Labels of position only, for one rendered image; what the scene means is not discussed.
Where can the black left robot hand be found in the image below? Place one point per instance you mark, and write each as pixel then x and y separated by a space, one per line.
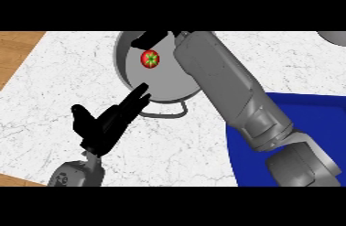
pixel 104 125

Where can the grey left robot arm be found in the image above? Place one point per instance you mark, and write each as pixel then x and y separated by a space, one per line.
pixel 77 173

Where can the grey round object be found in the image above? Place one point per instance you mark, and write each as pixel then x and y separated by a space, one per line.
pixel 334 37

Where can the blue tray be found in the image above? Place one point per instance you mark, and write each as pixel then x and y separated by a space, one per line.
pixel 269 144

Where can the grey metal pot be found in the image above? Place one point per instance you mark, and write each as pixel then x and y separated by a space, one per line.
pixel 152 77

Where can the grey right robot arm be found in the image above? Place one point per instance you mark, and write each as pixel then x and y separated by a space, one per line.
pixel 243 104

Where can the red tomato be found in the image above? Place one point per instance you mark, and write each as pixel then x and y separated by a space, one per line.
pixel 149 59

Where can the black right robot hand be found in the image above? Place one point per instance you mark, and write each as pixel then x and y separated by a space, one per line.
pixel 148 39

